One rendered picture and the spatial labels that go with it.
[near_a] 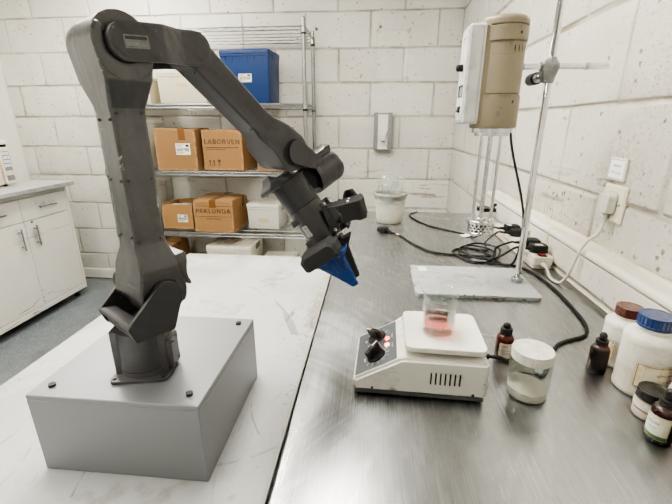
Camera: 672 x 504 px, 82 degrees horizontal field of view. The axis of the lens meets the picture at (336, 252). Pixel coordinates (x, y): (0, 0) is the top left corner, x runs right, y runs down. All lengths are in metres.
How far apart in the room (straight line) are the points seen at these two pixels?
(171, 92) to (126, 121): 2.46
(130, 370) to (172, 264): 0.14
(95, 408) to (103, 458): 0.07
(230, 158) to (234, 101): 2.29
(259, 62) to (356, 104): 0.73
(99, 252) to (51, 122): 1.09
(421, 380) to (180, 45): 0.54
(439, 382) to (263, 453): 0.27
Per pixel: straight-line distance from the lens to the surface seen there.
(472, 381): 0.63
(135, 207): 0.48
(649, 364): 0.75
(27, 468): 0.66
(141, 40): 0.47
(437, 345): 0.61
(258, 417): 0.61
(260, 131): 0.57
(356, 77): 3.01
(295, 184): 0.61
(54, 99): 3.89
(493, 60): 0.97
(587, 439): 0.67
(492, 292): 1.02
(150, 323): 0.49
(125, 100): 0.47
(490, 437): 0.61
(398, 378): 0.62
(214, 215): 2.87
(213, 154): 2.87
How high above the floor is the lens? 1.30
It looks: 18 degrees down
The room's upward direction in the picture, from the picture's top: straight up
